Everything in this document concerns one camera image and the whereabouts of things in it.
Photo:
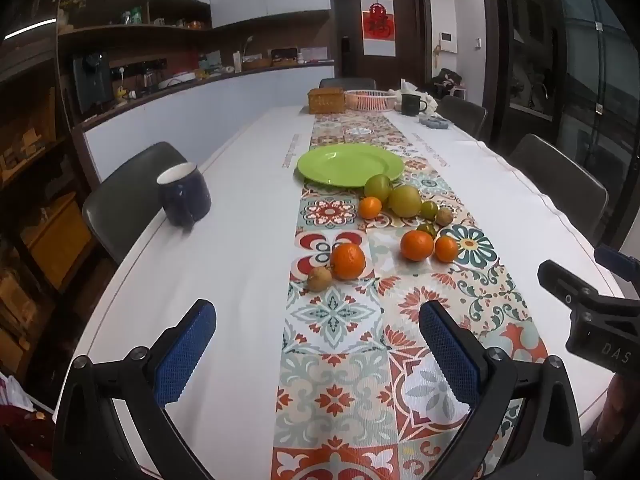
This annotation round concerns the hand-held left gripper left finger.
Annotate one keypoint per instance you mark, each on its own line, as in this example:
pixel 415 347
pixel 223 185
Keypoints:
pixel 185 355

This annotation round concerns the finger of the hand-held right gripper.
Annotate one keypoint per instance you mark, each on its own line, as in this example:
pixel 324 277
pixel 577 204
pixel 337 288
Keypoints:
pixel 565 285
pixel 620 262

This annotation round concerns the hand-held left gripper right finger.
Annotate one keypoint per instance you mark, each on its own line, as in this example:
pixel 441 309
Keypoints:
pixel 450 355

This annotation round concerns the small orange tangerine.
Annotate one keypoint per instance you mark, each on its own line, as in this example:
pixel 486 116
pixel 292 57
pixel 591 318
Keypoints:
pixel 446 249
pixel 370 208

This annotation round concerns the medium orange tangerine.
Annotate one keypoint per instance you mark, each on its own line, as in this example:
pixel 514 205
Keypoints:
pixel 416 246

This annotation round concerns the small green tangerine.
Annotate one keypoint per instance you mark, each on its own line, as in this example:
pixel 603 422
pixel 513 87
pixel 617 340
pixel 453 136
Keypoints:
pixel 429 209
pixel 426 228

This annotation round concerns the large orange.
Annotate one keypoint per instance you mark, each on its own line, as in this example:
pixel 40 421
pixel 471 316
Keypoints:
pixel 348 261

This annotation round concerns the small brown round fruit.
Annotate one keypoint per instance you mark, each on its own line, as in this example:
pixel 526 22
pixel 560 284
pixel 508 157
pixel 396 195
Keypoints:
pixel 444 216
pixel 319 279

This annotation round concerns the green plate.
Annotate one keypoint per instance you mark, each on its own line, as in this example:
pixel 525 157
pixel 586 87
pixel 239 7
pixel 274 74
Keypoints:
pixel 350 165

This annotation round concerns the person's right forearm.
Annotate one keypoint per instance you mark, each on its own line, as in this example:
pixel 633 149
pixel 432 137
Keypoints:
pixel 620 410

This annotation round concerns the grey chair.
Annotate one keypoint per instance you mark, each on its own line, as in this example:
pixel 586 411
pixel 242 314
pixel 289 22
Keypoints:
pixel 347 83
pixel 127 195
pixel 462 116
pixel 560 185

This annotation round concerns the floral patterned table runner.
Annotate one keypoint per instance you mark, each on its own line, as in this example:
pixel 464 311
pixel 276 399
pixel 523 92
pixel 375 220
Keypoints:
pixel 335 360

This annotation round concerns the dark blue mug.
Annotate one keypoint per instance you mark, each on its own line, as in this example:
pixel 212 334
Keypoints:
pixel 184 199

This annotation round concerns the yellow-green pear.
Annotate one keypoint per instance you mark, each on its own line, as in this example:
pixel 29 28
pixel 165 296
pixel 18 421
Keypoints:
pixel 405 201

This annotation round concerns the dark red cloth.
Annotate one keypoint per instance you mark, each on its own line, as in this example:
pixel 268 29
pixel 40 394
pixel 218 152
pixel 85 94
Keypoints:
pixel 22 427

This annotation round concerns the glass sliding door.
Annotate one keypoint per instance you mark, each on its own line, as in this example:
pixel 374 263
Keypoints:
pixel 590 85

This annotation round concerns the green apple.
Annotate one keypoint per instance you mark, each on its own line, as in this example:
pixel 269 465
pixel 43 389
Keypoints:
pixel 377 187

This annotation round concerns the blue-grey tray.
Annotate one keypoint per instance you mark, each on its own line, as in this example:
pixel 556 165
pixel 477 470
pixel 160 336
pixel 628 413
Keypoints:
pixel 434 122

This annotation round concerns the wooden shelf unit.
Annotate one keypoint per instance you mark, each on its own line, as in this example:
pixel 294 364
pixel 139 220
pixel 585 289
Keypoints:
pixel 40 185

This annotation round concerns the dark bag on stool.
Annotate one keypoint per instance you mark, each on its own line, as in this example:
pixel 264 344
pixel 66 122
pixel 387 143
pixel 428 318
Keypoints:
pixel 447 81

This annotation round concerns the dark green mug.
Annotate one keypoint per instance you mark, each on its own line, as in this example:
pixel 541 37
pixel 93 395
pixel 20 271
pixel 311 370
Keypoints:
pixel 413 105

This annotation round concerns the white sideboard counter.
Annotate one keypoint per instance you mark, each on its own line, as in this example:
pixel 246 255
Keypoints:
pixel 225 105

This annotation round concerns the pink plastic basket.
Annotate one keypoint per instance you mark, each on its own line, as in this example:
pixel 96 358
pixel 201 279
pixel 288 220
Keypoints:
pixel 370 101

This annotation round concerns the white intercom panel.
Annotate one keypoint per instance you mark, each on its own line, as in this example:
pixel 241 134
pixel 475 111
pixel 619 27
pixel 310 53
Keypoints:
pixel 447 42

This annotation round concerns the wicker basket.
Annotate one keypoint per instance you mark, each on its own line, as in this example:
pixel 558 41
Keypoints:
pixel 326 101

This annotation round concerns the black countertop appliance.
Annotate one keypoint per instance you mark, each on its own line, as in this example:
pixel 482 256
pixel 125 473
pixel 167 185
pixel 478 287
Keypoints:
pixel 92 82

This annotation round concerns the white desk lamp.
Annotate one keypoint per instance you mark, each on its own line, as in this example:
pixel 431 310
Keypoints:
pixel 247 47

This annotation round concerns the black door lock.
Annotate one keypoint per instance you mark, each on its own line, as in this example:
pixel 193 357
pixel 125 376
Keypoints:
pixel 345 55

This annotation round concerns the red and white poster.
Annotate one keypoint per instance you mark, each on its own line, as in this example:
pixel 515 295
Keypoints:
pixel 378 25

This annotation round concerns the dark brown door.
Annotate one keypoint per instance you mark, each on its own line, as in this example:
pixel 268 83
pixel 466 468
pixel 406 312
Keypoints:
pixel 350 25

